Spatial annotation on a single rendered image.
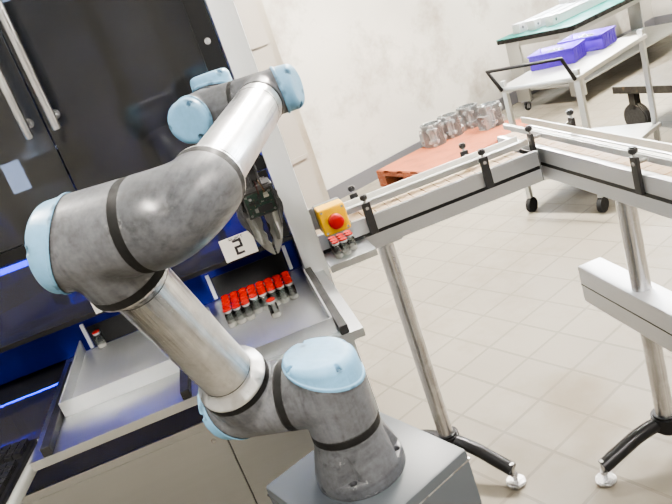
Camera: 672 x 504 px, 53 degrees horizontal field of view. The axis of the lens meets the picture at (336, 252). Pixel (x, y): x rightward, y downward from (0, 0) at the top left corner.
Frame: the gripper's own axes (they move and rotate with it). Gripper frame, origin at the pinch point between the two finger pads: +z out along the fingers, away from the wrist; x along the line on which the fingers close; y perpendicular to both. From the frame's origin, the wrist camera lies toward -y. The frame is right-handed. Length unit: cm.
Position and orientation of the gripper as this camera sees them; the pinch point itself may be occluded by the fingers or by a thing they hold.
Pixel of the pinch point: (273, 246)
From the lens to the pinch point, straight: 135.7
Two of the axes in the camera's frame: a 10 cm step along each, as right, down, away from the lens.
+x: 9.2, -3.7, 1.1
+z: 3.1, 8.9, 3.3
